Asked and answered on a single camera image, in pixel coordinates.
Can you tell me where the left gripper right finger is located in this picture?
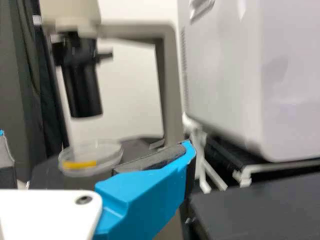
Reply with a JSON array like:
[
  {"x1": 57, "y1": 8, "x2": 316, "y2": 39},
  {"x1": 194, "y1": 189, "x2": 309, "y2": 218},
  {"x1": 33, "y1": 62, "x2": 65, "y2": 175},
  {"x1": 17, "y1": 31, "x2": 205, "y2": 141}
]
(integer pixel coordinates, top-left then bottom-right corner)
[{"x1": 93, "y1": 139, "x2": 197, "y2": 240}]

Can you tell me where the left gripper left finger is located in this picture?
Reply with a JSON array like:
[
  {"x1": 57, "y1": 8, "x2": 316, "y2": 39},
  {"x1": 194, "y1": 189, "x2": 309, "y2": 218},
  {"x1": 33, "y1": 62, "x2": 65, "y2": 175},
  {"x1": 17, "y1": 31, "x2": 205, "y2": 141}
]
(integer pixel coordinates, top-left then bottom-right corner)
[{"x1": 0, "y1": 128, "x2": 18, "y2": 191}]

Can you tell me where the petri dish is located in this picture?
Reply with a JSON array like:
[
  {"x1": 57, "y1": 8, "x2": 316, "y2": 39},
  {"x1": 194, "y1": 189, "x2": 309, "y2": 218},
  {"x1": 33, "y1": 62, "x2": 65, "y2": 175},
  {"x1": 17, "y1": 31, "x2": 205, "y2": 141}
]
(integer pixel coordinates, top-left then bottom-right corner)
[{"x1": 57, "y1": 138, "x2": 124, "y2": 177}]

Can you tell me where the cream microscope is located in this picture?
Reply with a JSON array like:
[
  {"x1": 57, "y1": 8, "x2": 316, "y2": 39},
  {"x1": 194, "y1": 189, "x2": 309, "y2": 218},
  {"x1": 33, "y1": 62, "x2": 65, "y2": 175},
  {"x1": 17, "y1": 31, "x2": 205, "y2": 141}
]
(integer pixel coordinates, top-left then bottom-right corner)
[{"x1": 29, "y1": 0, "x2": 195, "y2": 194}]

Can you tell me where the white stand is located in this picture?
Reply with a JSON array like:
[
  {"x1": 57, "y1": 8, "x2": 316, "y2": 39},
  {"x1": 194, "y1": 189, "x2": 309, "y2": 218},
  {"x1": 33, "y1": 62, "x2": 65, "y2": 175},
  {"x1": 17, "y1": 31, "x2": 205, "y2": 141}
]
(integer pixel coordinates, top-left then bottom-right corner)
[{"x1": 181, "y1": 112, "x2": 320, "y2": 195}]

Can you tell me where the black platform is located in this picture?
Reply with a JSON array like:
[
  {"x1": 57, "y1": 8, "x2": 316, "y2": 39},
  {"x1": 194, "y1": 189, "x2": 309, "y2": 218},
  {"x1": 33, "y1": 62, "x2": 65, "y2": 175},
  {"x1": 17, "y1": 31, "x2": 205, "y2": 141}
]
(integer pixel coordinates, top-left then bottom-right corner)
[
  {"x1": 204, "y1": 136, "x2": 320, "y2": 181},
  {"x1": 186, "y1": 171, "x2": 320, "y2": 240}
]

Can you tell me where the white box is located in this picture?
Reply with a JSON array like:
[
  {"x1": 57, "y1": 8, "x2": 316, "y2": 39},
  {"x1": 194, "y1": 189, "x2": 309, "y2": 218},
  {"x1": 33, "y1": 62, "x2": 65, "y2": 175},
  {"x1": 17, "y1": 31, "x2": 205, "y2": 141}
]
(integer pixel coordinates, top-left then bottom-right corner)
[{"x1": 175, "y1": 0, "x2": 320, "y2": 162}]

